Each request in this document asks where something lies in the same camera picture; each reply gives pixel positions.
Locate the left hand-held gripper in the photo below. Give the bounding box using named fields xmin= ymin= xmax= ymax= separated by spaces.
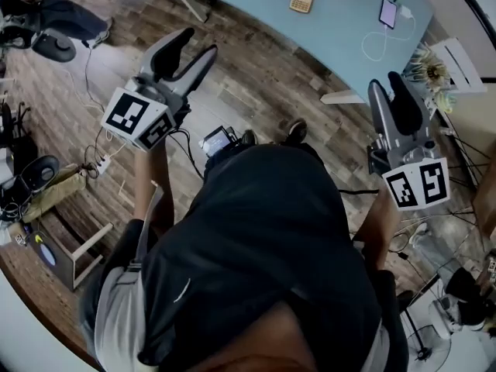
xmin=100 ymin=26 xmax=218 ymax=153

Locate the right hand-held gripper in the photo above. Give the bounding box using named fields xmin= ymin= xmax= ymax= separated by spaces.
xmin=367 ymin=71 xmax=452 ymax=212

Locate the person's left forearm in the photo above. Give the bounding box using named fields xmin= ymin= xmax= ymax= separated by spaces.
xmin=133 ymin=137 xmax=176 ymax=234

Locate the person's right forearm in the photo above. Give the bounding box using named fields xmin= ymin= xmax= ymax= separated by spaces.
xmin=358 ymin=187 xmax=402 ymax=273

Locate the dried flower bunch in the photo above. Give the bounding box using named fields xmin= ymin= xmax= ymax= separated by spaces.
xmin=403 ymin=43 xmax=455 ymax=112

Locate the white table leg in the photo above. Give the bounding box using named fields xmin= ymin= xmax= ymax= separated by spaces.
xmin=165 ymin=0 xmax=211 ymax=24
xmin=319 ymin=90 xmax=367 ymax=105

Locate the white slatted chair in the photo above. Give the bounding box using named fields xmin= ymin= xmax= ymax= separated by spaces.
xmin=429 ymin=38 xmax=487 ymax=95

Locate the black waist device with screen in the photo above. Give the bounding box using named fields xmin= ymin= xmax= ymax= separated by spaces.
xmin=198 ymin=125 xmax=238 ymax=159

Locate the smartphone with lit screen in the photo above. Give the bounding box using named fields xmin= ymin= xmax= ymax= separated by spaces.
xmin=378 ymin=0 xmax=399 ymax=31

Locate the person's right shoe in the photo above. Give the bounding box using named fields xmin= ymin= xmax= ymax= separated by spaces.
xmin=285 ymin=119 xmax=308 ymax=145

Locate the grey round base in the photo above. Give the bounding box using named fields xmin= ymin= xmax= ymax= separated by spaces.
xmin=30 ymin=29 xmax=77 ymax=63

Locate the white power strip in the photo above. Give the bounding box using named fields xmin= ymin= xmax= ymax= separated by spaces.
xmin=94 ymin=154 xmax=112 ymax=176

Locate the black helmet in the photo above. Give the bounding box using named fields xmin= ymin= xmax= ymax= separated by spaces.
xmin=19 ymin=154 xmax=61 ymax=193

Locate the person's torso in black shirt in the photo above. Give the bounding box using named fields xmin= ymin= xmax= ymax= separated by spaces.
xmin=79 ymin=143 xmax=410 ymax=372

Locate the dark box with stickers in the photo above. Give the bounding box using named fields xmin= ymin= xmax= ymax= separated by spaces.
xmin=27 ymin=226 xmax=75 ymax=291

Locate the black floor fan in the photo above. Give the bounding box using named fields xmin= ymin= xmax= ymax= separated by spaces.
xmin=400 ymin=292 xmax=453 ymax=364

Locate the black cable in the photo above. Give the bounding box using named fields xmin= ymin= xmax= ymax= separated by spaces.
xmin=169 ymin=128 xmax=206 ymax=181

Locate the white charger with cable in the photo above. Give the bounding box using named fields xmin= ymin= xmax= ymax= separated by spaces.
xmin=361 ymin=5 xmax=418 ymax=63

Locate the grey shoulder strap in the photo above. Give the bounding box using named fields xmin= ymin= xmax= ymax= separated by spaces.
xmin=129 ymin=186 xmax=164 ymax=273

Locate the wooden stool frame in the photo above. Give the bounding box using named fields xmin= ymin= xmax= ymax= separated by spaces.
xmin=57 ymin=222 xmax=115 ymax=291

